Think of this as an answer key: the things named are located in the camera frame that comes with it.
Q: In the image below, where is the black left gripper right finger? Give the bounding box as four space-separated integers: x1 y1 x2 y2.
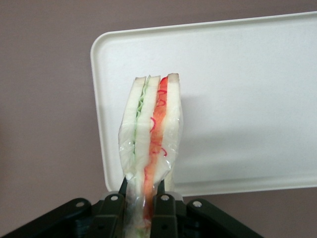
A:
150 179 178 238

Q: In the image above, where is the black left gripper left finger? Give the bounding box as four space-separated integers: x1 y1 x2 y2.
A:
92 177 127 238

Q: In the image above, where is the triangle sandwich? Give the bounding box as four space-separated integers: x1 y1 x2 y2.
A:
118 72 185 238

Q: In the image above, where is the white plastic tray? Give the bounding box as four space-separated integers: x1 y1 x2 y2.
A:
90 10 317 198

